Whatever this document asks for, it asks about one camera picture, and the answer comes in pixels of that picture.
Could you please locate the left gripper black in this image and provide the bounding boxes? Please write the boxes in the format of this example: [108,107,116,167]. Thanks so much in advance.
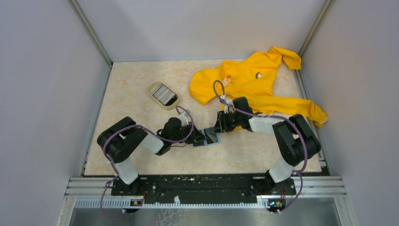
[170,121,207,144]

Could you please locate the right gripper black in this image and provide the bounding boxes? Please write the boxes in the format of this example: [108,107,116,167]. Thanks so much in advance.
[212,110,242,133]

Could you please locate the beige oval card tray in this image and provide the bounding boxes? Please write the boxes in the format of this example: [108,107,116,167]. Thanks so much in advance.
[146,81,180,111]

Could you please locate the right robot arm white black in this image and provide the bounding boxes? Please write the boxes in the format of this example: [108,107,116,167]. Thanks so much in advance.
[213,95,321,194]

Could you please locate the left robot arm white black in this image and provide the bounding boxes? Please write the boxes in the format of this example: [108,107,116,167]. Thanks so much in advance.
[96,116,206,195]

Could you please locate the stack of cards in tray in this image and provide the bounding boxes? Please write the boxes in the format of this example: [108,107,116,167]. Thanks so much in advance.
[150,84,176,106]

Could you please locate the yellow jacket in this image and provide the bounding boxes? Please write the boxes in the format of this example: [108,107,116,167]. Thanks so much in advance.
[189,47,328,127]

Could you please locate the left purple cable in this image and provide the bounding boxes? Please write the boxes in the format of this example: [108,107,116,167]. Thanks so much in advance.
[100,106,195,220]

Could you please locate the purple cable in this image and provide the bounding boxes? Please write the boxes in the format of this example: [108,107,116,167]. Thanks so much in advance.
[100,106,195,220]
[213,80,309,214]

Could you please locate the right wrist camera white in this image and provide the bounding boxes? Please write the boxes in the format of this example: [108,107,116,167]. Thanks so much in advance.
[221,94,234,113]

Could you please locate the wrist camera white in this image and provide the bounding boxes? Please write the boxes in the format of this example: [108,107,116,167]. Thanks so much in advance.
[178,111,191,127]
[221,94,234,113]

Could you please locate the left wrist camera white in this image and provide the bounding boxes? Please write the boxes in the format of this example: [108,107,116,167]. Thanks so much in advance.
[178,111,191,127]

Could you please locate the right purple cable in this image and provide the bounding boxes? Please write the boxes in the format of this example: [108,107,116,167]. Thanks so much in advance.
[213,80,309,214]

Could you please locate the aluminium front rail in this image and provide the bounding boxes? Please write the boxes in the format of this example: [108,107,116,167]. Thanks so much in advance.
[65,174,347,210]

